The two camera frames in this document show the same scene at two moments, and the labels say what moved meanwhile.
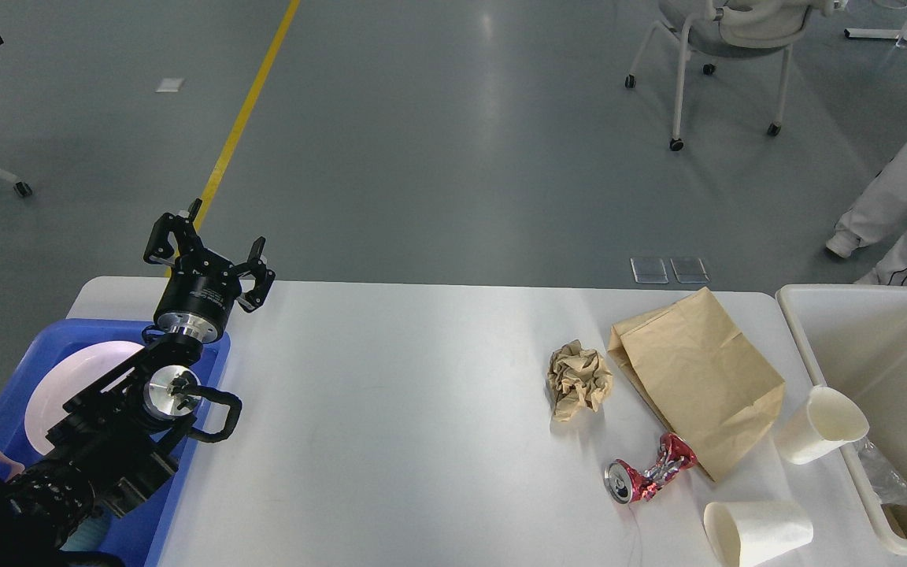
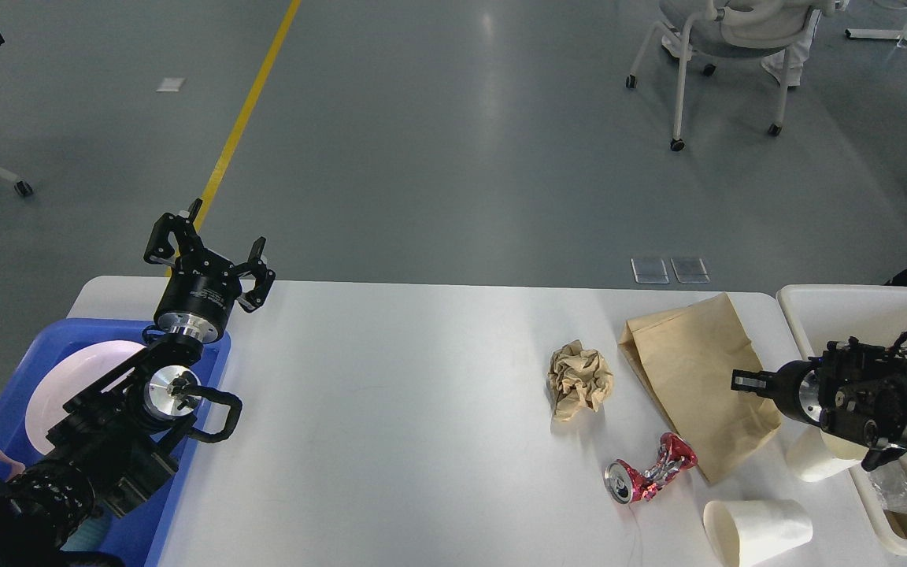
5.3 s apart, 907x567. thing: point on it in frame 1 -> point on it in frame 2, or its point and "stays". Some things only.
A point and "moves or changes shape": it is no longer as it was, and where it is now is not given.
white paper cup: x=747 y=533 stays
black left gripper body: x=198 y=297 stays
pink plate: x=45 y=405 stays
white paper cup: x=821 y=421 moves or changes shape
